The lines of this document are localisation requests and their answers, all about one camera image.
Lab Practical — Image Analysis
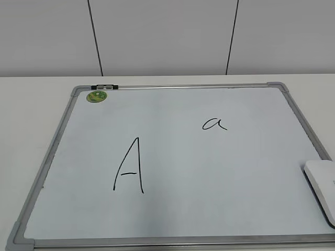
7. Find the white whiteboard eraser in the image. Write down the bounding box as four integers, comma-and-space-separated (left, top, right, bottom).
304, 160, 334, 228

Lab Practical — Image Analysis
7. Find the black silver marker clip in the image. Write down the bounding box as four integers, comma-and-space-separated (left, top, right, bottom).
91, 85, 119, 90

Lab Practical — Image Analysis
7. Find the white whiteboard with grey frame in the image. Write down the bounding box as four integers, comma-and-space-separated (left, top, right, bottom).
6, 82, 334, 250

